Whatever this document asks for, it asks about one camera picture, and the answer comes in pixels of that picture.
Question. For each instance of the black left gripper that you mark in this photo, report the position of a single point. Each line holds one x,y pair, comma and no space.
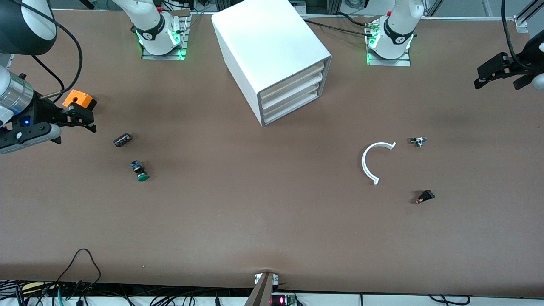
521,65

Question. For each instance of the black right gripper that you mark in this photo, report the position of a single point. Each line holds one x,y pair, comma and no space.
43,111

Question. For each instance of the green push button switch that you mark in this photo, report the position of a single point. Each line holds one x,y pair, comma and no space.
142,176

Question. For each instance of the white drawer cabinet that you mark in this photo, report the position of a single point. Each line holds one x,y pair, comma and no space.
263,42

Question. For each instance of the black cylindrical capacitor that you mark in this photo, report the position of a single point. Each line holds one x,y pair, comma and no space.
123,140

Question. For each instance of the small silver metal connector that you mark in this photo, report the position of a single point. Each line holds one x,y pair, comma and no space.
418,140

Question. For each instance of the white curved plastic arc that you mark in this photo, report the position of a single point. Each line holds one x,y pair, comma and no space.
363,163

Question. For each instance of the device with red display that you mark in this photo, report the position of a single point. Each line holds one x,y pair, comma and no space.
283,300

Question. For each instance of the aluminium corner bracket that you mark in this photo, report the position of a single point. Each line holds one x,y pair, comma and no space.
522,23

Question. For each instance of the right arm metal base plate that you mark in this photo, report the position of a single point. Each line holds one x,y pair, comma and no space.
163,56

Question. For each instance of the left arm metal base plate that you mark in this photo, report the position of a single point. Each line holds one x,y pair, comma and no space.
389,62

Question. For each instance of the black rocker switch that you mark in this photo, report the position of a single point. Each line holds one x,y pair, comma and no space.
427,195

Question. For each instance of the grey camera mounting post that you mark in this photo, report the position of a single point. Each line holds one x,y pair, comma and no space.
263,293

